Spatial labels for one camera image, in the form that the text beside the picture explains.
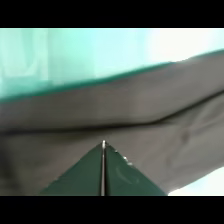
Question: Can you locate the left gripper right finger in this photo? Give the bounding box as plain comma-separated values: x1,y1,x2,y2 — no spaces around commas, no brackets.
103,140,168,197

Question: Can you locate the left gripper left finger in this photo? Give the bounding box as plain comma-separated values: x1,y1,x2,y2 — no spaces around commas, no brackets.
38,141,104,197

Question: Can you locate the dark brown shirt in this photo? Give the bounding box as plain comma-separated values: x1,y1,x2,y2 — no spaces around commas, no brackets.
0,49,224,197

